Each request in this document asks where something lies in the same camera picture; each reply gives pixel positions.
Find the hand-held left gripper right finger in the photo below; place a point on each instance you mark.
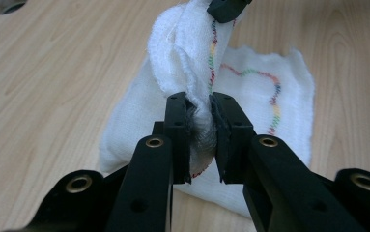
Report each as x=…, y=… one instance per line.
x=269, y=180

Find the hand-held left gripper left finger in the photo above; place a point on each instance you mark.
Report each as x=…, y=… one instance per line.
x=150, y=180

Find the white cloth with coloured stitching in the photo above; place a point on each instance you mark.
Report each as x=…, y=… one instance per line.
x=134, y=122

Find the round grey table grommet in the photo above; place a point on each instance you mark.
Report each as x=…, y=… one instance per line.
x=7, y=5

